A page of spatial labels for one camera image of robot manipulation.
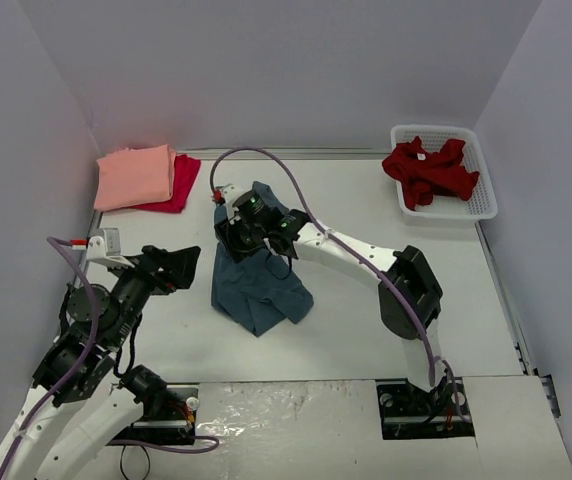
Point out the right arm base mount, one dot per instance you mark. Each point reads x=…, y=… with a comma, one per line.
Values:
x=409, y=413

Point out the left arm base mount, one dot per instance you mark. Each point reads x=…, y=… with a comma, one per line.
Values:
x=170, y=424

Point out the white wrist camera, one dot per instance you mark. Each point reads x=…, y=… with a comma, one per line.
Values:
x=103, y=245
x=227, y=194

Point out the teal blue t shirt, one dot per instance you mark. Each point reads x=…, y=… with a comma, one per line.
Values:
x=259, y=291

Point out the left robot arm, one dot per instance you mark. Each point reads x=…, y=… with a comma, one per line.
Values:
x=95, y=324

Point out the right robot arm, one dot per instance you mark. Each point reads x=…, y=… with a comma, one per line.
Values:
x=408, y=292

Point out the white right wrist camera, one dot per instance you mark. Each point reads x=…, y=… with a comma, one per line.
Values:
x=227, y=194

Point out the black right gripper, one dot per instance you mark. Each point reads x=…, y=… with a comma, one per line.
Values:
x=233, y=236

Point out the white perforated plastic basket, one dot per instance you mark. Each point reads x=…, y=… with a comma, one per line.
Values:
x=449, y=211

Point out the crumpled dark red t shirt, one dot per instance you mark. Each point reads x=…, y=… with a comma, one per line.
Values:
x=424, y=175

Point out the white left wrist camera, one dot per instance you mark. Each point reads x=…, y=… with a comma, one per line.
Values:
x=103, y=245

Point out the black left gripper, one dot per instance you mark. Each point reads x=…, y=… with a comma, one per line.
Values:
x=158, y=268

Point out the folded salmon pink t shirt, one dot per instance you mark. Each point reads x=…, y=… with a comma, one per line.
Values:
x=130, y=177

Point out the aluminium table edge rail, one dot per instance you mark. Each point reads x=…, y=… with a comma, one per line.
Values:
x=511, y=317

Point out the folded magenta t shirt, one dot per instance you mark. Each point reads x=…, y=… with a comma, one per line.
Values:
x=186, y=170

